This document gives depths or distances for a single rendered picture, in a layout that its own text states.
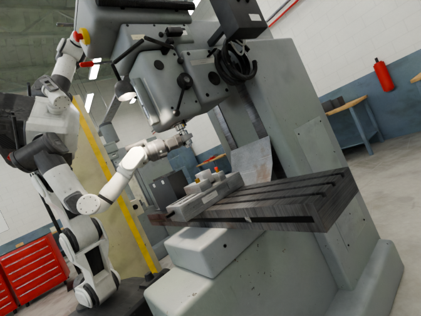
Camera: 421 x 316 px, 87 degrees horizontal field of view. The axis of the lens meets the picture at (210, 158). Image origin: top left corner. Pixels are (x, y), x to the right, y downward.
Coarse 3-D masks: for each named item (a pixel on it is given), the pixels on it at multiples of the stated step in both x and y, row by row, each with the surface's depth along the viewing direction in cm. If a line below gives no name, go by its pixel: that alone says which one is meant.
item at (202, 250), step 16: (176, 240) 98; (192, 240) 89; (208, 240) 82; (224, 240) 84; (240, 240) 88; (176, 256) 97; (192, 256) 84; (208, 256) 79; (224, 256) 82; (208, 272) 78
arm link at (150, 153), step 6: (132, 144) 97; (138, 144) 97; (144, 144) 98; (150, 144) 96; (126, 150) 96; (144, 150) 96; (150, 150) 95; (150, 156) 96; (156, 156) 96; (144, 162) 97
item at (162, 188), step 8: (160, 176) 136; (168, 176) 126; (176, 176) 130; (184, 176) 134; (152, 184) 137; (160, 184) 132; (168, 184) 127; (176, 184) 128; (184, 184) 132; (152, 192) 140; (160, 192) 134; (168, 192) 129; (176, 192) 126; (184, 192) 130; (160, 200) 137; (168, 200) 132; (176, 200) 127; (160, 208) 140
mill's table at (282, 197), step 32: (256, 192) 84; (288, 192) 67; (320, 192) 57; (352, 192) 64; (160, 224) 139; (192, 224) 105; (224, 224) 85; (256, 224) 71; (288, 224) 61; (320, 224) 54
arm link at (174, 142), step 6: (174, 138) 99; (180, 138) 98; (156, 144) 96; (162, 144) 97; (168, 144) 98; (174, 144) 98; (180, 144) 99; (156, 150) 96; (162, 150) 97; (168, 150) 100; (162, 156) 98
